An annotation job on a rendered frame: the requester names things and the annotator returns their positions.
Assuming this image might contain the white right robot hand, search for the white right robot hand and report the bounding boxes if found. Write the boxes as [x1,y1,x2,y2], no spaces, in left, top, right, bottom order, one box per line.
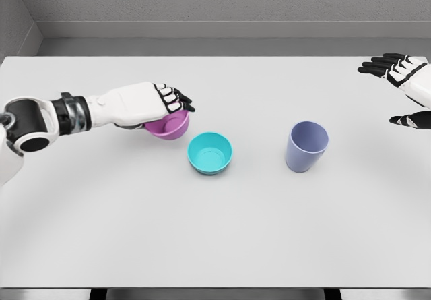
[357,53,431,133]

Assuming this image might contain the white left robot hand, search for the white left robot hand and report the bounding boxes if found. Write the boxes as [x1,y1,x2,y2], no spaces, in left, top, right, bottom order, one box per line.
[108,81,197,131]

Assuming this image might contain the purple plastic bowl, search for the purple plastic bowl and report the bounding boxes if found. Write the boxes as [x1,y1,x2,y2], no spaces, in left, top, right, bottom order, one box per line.
[143,109,191,142]

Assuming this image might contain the teal plastic bowl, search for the teal plastic bowl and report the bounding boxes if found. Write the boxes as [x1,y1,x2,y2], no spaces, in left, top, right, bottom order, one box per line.
[187,131,234,176]

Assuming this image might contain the lavender plastic cup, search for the lavender plastic cup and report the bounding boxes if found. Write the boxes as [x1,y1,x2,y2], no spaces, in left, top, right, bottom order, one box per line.
[285,121,329,173]

